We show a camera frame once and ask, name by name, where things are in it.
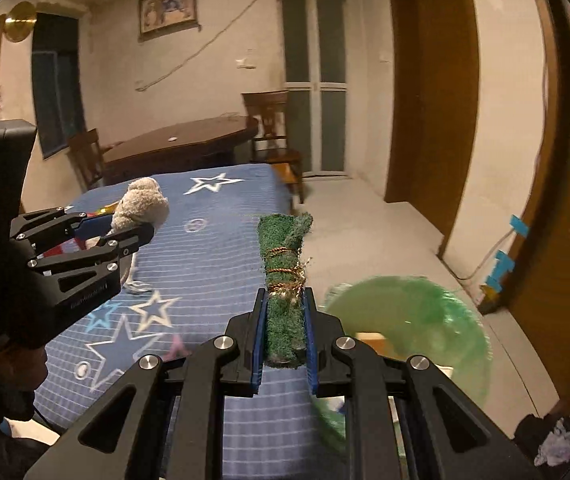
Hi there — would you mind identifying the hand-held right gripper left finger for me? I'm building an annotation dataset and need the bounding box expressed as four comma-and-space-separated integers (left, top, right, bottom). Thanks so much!
25, 287, 269, 480

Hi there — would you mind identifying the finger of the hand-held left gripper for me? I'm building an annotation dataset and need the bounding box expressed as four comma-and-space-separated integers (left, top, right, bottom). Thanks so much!
10, 207, 116, 256
25, 222, 156, 331

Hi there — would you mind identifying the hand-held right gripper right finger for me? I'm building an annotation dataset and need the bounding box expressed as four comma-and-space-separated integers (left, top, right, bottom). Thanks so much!
302, 286, 541, 480

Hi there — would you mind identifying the green moss bundle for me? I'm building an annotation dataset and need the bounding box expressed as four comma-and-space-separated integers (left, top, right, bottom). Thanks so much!
256, 212, 314, 368

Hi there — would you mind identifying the beige plush toy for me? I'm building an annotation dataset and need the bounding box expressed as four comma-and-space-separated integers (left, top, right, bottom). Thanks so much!
102, 177, 170, 295

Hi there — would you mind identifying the bin with green bag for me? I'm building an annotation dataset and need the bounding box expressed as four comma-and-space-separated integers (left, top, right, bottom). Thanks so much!
312, 275, 493, 456

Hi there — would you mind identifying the person's left forearm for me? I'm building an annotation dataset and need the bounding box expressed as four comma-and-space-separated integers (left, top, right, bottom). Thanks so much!
0, 346, 50, 422

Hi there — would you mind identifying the brown cardboard box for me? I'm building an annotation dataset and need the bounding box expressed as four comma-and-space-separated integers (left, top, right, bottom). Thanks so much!
355, 332, 387, 357

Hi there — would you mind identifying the wooden chair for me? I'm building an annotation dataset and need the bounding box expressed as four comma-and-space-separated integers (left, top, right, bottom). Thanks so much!
67, 129, 112, 191
241, 91, 304, 202

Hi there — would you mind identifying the blue star printed blanket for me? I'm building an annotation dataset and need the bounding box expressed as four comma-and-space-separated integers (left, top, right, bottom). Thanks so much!
32, 162, 351, 480

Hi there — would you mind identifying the dark window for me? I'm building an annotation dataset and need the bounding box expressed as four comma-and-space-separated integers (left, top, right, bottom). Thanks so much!
31, 14, 86, 159

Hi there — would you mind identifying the dark wooden table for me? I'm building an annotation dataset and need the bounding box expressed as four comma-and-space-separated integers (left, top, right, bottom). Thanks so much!
102, 116, 259, 186

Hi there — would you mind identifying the dark cloth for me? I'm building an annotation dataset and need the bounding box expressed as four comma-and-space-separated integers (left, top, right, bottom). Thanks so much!
512, 412, 570, 468

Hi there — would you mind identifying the frosted glass door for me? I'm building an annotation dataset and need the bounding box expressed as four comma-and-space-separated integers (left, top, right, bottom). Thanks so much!
277, 0, 349, 177

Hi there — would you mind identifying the white crumpled paper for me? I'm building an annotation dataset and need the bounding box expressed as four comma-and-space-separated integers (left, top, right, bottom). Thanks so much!
535, 422, 570, 466

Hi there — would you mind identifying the brown wooden door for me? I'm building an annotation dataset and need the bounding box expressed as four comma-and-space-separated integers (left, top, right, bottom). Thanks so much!
386, 0, 481, 256
508, 0, 570, 411

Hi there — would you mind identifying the round brass wall fixture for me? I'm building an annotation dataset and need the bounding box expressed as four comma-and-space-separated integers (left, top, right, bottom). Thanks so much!
5, 1, 37, 42

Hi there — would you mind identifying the thin wall cable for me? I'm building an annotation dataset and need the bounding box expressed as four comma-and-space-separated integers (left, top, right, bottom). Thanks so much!
136, 0, 278, 92

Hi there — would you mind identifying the framed wall picture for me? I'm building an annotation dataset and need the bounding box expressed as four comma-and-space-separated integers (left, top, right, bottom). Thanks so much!
139, 0, 199, 41

